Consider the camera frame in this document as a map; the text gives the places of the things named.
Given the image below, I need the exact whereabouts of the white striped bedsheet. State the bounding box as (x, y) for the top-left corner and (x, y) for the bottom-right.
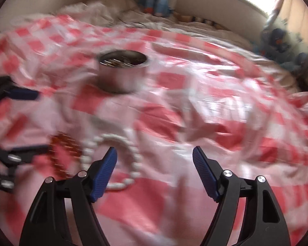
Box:
(21, 0), (260, 49)

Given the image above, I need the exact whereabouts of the striped plush toy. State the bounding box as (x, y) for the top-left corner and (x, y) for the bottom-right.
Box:
(177, 15), (222, 29)

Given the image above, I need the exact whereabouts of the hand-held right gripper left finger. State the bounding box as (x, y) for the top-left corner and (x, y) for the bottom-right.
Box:
(19, 147), (118, 246)

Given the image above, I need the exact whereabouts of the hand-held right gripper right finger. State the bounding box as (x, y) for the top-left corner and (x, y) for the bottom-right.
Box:
(192, 146), (291, 246)

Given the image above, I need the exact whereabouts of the red white checked plastic sheet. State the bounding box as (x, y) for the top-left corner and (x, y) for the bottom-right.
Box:
(0, 14), (308, 246)

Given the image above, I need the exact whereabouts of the white pearl bracelet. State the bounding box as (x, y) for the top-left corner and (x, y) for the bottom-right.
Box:
(79, 133), (142, 192)

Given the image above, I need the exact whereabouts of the round metal tin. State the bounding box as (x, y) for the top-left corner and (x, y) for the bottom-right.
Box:
(96, 50), (151, 94)

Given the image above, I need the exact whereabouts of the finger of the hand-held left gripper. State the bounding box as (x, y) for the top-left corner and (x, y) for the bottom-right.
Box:
(0, 76), (40, 107)
(0, 140), (50, 193)

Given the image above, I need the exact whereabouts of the amber bead bracelet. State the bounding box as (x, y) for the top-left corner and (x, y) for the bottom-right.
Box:
(49, 132), (83, 178)

